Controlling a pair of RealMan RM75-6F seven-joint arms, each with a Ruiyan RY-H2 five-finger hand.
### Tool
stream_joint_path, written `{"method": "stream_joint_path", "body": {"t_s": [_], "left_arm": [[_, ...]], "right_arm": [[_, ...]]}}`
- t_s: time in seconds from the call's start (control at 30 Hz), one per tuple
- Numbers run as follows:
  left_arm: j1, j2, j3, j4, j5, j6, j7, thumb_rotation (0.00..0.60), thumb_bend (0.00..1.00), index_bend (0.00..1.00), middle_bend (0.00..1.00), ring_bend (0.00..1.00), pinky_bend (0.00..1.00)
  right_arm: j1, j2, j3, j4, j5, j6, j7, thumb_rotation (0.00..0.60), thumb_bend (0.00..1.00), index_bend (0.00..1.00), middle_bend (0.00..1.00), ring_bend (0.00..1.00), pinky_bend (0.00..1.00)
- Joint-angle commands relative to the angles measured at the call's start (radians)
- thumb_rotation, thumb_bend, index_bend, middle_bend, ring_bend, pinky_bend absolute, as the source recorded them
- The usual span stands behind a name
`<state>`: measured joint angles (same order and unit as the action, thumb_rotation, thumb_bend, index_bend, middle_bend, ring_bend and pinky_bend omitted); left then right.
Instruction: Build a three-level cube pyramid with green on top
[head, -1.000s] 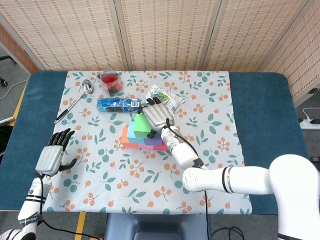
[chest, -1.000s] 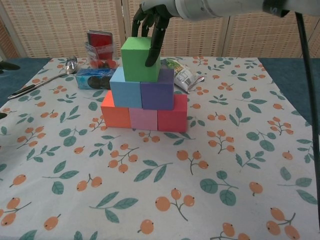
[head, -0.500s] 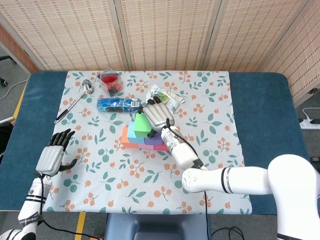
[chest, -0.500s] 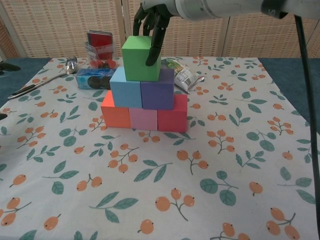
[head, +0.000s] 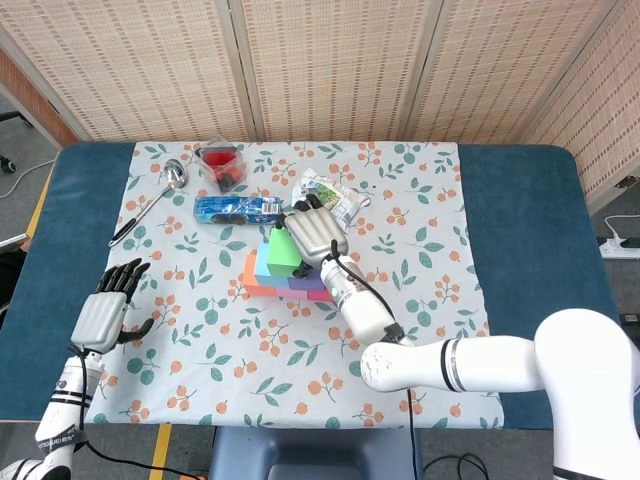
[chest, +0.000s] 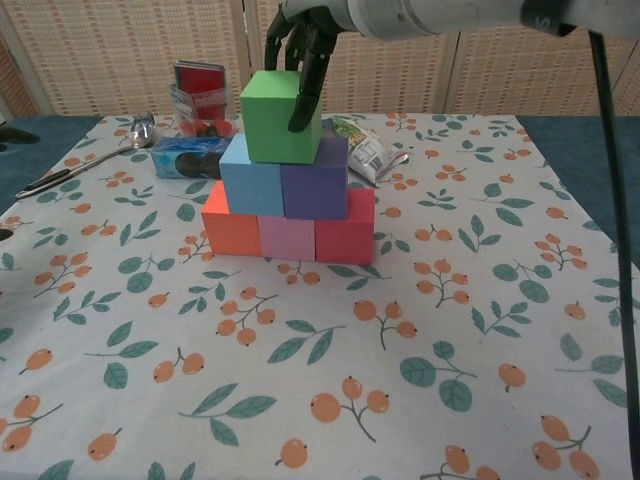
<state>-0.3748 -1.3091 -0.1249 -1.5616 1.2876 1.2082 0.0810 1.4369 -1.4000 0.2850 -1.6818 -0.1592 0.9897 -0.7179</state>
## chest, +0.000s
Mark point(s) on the red foam cube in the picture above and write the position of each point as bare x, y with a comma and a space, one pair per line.
345, 235

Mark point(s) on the pink foam cube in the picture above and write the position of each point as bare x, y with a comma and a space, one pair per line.
285, 237

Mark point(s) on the light blue foam cube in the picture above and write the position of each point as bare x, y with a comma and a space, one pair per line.
250, 187

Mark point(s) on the bamboo folding screen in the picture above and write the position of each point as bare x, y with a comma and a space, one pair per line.
150, 50

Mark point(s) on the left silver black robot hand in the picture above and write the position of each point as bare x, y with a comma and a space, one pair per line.
17, 136

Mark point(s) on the purple foam cube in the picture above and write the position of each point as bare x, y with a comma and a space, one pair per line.
315, 192

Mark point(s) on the blue cookie package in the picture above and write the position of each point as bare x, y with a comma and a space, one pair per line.
185, 160

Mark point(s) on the green foam cube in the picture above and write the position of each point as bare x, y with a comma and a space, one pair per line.
277, 120

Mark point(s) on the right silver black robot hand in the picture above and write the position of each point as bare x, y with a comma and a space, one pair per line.
310, 45

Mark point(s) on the clear box with red items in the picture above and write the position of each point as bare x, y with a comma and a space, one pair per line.
202, 95

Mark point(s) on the orange foam cube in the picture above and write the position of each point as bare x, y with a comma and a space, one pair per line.
232, 232

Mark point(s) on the crumpled silver snack bag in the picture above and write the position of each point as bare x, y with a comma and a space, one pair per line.
370, 150

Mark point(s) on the floral print tablecloth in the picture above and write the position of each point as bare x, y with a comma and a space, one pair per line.
450, 325

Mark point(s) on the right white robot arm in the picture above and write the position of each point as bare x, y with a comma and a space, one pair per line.
475, 15

